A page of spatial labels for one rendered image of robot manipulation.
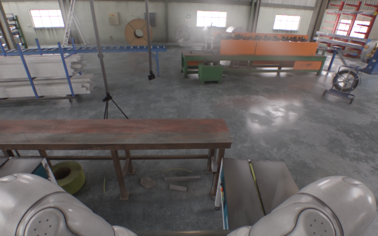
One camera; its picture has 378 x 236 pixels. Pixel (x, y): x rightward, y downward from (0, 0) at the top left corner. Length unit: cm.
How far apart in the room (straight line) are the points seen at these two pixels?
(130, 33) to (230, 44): 665
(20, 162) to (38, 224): 176
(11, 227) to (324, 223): 59
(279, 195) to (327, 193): 110
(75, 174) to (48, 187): 212
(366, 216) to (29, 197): 72
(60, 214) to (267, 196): 137
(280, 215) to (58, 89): 487
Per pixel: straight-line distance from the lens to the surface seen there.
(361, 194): 59
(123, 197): 244
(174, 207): 229
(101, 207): 245
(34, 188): 54
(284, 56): 732
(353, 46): 1493
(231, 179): 160
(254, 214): 145
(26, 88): 532
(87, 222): 45
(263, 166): 179
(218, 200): 214
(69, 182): 258
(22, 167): 211
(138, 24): 1147
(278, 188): 166
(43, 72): 501
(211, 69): 556
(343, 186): 57
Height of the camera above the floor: 189
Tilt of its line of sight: 30 degrees down
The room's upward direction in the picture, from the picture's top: 2 degrees clockwise
